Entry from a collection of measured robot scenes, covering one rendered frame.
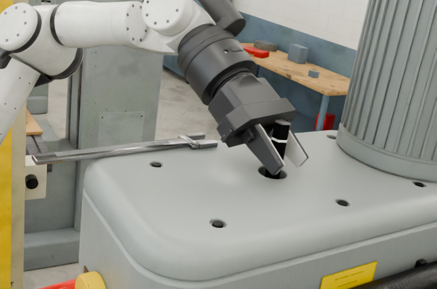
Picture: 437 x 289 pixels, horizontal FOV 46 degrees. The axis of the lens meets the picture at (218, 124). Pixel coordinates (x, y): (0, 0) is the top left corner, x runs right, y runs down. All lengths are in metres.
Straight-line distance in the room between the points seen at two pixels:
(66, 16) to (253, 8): 7.05
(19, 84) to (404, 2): 0.58
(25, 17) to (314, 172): 0.48
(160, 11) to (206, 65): 0.10
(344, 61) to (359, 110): 5.63
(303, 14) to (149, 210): 6.49
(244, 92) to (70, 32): 0.31
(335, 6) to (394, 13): 5.83
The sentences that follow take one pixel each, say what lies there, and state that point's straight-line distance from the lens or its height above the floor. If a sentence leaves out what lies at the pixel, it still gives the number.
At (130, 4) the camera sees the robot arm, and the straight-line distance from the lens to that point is 0.78.
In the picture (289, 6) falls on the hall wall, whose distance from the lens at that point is 7.19.
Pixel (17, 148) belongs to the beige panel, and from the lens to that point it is 2.43.
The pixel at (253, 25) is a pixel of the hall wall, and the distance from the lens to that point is 7.78.
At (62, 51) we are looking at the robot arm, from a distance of 0.88.
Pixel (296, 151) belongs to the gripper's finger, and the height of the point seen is 1.92.
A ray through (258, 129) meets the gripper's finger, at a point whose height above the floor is 1.95.
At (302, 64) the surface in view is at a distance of 6.55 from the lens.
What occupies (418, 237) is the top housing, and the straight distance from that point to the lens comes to 0.72.
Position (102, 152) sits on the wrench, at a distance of 0.65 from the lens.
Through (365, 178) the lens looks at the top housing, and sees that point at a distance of 0.72.
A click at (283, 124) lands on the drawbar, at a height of 1.96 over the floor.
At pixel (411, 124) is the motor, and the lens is 0.73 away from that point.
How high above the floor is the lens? 2.16
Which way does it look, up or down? 19 degrees down
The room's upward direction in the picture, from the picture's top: 8 degrees clockwise
